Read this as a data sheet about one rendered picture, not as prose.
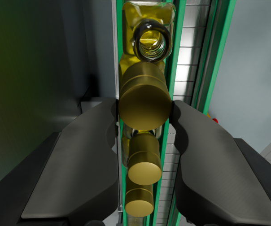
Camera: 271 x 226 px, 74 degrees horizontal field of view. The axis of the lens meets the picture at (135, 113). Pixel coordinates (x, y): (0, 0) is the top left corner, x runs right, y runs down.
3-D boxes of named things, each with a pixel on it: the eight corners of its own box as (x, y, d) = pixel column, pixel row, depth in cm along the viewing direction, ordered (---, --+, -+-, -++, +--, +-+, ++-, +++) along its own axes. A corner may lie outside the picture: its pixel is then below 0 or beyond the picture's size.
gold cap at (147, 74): (121, 60, 14) (115, 81, 10) (167, 62, 14) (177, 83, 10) (121, 101, 16) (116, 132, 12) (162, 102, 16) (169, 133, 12)
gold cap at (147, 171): (128, 132, 20) (126, 160, 17) (160, 133, 20) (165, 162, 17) (128, 155, 22) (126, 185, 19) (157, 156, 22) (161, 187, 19)
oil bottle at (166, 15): (129, 2, 34) (119, 0, 16) (159, 3, 34) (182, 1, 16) (129, 34, 37) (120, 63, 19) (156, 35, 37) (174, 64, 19)
